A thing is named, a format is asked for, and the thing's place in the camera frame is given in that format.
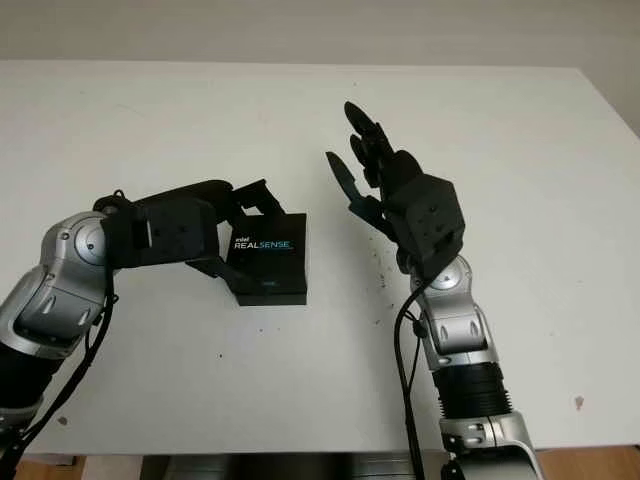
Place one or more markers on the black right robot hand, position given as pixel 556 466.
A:
pixel 400 170

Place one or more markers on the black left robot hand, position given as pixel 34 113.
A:
pixel 185 192

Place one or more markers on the black RealSense box lid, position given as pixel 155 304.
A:
pixel 270 265

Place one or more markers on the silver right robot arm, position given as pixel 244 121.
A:
pixel 460 330

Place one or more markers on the dark grey robot torso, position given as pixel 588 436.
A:
pixel 280 462

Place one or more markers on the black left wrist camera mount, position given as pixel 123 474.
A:
pixel 175 235

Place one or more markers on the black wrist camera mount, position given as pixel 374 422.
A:
pixel 430 220
pixel 175 235

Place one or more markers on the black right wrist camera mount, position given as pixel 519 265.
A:
pixel 430 220

